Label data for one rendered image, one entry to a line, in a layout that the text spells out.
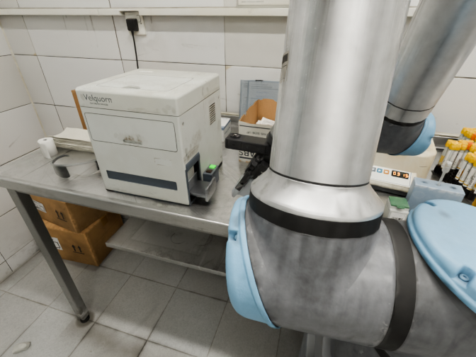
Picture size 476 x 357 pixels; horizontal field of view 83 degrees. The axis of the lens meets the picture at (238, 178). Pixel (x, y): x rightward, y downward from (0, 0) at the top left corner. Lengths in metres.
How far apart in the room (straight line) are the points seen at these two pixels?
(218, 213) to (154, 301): 1.01
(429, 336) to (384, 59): 0.20
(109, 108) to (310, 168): 0.60
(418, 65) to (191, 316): 1.43
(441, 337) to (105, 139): 0.74
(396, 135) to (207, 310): 1.32
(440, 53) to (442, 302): 0.27
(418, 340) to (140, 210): 0.67
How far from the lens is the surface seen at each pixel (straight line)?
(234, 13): 1.17
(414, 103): 0.44
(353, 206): 0.21
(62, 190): 0.96
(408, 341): 0.27
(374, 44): 0.21
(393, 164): 0.92
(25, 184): 1.07
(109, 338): 1.62
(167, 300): 1.64
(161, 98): 0.64
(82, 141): 1.18
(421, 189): 0.79
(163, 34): 1.35
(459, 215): 0.30
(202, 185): 0.76
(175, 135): 0.65
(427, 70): 0.41
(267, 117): 1.17
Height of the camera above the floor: 1.33
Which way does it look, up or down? 32 degrees down
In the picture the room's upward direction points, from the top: straight up
